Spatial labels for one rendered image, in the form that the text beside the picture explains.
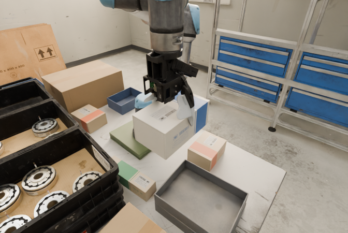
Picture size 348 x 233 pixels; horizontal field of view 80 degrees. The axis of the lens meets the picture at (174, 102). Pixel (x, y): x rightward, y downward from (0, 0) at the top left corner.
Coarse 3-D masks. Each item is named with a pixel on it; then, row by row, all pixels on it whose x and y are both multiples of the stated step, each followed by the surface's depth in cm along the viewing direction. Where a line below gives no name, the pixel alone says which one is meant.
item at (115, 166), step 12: (72, 132) 81; (84, 132) 81; (96, 144) 75; (12, 156) 70; (108, 156) 70; (96, 180) 62; (108, 180) 65; (84, 192) 60; (60, 204) 56; (72, 204) 58; (36, 216) 53; (48, 216) 54; (24, 228) 50; (36, 228) 53
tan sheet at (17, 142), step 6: (60, 120) 103; (60, 126) 99; (24, 132) 96; (30, 132) 96; (12, 138) 92; (18, 138) 92; (24, 138) 92; (30, 138) 92; (36, 138) 92; (42, 138) 92; (6, 144) 89; (12, 144) 89; (18, 144) 89; (24, 144) 89; (30, 144) 89; (6, 150) 86; (12, 150) 86; (18, 150) 86; (0, 156) 83
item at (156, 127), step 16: (176, 96) 64; (144, 112) 56; (160, 112) 56; (176, 112) 56; (208, 112) 64; (144, 128) 54; (160, 128) 50; (176, 128) 52; (192, 128) 59; (144, 144) 58; (160, 144) 52; (176, 144) 55
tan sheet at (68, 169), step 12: (72, 156) 83; (84, 156) 83; (60, 168) 78; (72, 168) 78; (84, 168) 78; (96, 168) 78; (60, 180) 74; (72, 180) 74; (24, 192) 70; (24, 204) 66; (36, 204) 66
